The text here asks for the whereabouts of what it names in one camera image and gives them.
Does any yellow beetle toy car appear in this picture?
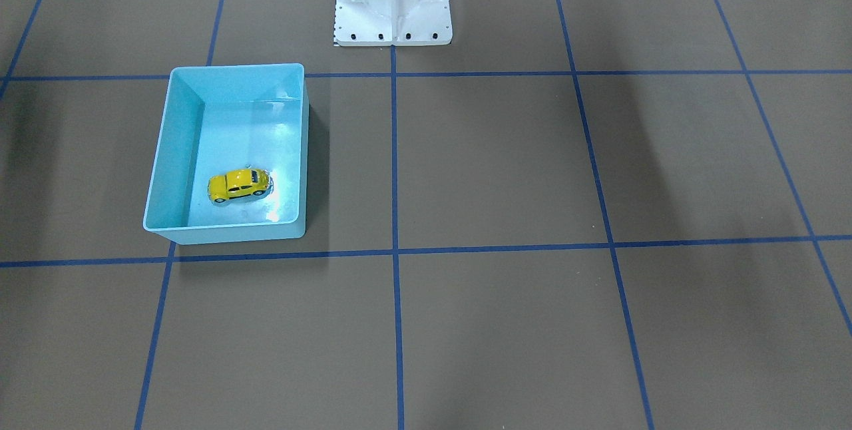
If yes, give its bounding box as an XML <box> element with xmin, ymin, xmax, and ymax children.
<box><xmin>207</xmin><ymin>167</ymin><xmax>274</xmax><ymax>204</ymax></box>

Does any light blue plastic bin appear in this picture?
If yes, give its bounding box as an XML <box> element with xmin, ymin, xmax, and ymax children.
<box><xmin>142</xmin><ymin>63</ymin><xmax>310</xmax><ymax>245</ymax></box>

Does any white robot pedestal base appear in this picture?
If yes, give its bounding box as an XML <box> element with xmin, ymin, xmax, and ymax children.
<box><xmin>333</xmin><ymin>0</ymin><xmax>453</xmax><ymax>46</ymax></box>

